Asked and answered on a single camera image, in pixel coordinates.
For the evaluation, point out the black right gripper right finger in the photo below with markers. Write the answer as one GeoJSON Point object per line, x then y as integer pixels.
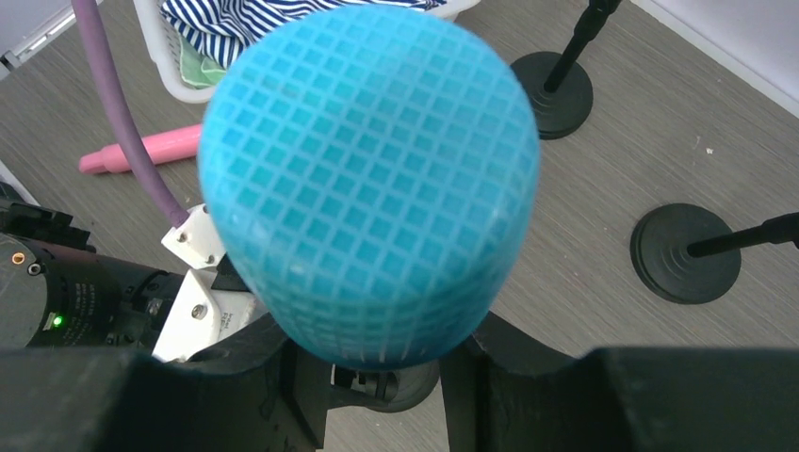
{"type": "Point", "coordinates": [505, 391]}

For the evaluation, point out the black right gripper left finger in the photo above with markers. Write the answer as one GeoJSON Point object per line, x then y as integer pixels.
{"type": "Point", "coordinates": [254, 391]}

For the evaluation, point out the black front microphone stand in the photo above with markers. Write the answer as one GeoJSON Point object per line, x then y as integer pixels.
{"type": "Point", "coordinates": [384, 391]}

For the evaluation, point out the black microphone stand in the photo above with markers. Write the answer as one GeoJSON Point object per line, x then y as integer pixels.
{"type": "Point", "coordinates": [687, 255]}
{"type": "Point", "coordinates": [560, 91]}
{"type": "Point", "coordinates": [384, 391]}

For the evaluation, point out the blue microphone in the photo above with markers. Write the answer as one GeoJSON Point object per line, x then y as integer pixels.
{"type": "Point", "coordinates": [371, 172]}

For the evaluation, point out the pink microphone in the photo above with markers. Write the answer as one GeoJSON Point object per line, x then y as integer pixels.
{"type": "Point", "coordinates": [165, 147]}

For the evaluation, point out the green cloth in basket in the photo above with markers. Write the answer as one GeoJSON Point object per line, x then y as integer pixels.
{"type": "Point", "coordinates": [196, 70]}

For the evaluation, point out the blue striped cloth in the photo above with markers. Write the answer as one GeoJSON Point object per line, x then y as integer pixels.
{"type": "Point", "coordinates": [222, 30]}

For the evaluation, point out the white plastic basket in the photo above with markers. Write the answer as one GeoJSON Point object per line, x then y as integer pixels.
{"type": "Point", "coordinates": [163, 44]}

